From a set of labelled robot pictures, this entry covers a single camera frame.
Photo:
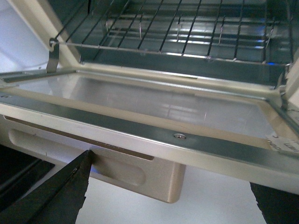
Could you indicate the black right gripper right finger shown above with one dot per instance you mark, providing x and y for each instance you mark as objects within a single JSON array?
[{"x": 277, "y": 206}]

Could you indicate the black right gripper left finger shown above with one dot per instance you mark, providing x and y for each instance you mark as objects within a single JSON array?
[{"x": 56, "y": 201}]

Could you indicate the glass oven door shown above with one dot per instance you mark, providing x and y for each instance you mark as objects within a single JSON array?
[{"x": 161, "y": 116}]

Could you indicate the silver oven door handle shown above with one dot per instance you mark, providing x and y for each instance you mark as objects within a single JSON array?
[{"x": 147, "y": 175}]

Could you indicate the cream toaster oven body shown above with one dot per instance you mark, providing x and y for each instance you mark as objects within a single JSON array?
[{"x": 44, "y": 23}]

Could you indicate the white door sticker label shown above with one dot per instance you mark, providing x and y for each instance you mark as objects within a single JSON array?
[{"x": 282, "y": 144}]

